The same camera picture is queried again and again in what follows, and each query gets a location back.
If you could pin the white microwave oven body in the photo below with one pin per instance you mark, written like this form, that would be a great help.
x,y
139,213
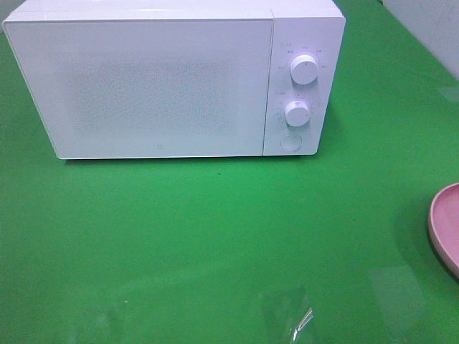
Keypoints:
x,y
299,27

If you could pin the upper white power knob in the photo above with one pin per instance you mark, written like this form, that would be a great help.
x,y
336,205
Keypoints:
x,y
304,69

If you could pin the pink round plate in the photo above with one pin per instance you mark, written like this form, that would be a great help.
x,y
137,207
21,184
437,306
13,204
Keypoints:
x,y
443,226

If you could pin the lower white timer knob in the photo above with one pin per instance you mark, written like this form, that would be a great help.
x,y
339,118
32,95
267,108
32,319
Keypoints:
x,y
297,113

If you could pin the clear plastic film piece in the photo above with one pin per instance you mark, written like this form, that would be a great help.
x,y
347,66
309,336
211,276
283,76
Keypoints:
x,y
288,316

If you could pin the white microwave door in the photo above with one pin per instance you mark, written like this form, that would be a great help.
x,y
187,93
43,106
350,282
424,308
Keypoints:
x,y
147,89

